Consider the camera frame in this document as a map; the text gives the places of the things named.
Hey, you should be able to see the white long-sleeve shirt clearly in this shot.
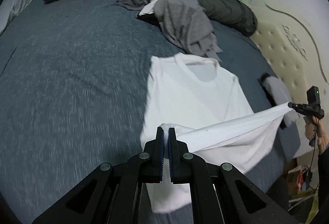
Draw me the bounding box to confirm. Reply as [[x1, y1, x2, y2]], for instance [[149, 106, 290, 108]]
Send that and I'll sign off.
[[139, 52, 294, 215]]

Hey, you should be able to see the person's right forearm black sleeve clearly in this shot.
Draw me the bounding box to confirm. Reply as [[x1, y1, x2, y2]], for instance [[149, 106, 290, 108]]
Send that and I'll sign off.
[[318, 147, 329, 220]]

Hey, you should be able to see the person's right hand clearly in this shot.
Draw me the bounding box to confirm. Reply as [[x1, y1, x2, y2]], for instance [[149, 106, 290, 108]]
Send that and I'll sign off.
[[303, 116, 329, 154]]

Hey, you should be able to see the light grey pillow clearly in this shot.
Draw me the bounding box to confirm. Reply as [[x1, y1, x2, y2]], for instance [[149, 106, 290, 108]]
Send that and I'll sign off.
[[259, 73, 299, 129]]

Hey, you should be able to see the cream tufted headboard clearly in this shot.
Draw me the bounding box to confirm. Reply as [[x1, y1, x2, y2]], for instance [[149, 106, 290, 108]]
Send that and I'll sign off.
[[242, 0, 328, 112]]

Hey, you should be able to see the blue patterned bed cover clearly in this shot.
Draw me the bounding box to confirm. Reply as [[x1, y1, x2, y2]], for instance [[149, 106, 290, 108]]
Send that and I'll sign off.
[[0, 0, 301, 224]]

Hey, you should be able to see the grey knit sweater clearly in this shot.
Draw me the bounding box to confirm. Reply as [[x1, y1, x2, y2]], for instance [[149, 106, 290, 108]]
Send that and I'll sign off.
[[153, 0, 222, 61]]

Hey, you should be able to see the dark blue-grey garment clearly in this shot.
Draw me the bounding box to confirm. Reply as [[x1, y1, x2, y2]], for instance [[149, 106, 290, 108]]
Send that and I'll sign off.
[[117, 0, 151, 11]]

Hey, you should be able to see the light grey crumpled sheet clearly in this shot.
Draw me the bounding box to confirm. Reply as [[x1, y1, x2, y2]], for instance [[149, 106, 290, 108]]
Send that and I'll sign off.
[[0, 0, 32, 34]]

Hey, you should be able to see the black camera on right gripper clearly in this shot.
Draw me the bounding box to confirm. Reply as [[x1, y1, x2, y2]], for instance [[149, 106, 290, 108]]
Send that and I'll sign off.
[[307, 86, 321, 110]]

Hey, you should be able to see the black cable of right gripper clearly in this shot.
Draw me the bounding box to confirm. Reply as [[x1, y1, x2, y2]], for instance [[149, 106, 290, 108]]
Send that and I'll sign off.
[[306, 145, 317, 184]]

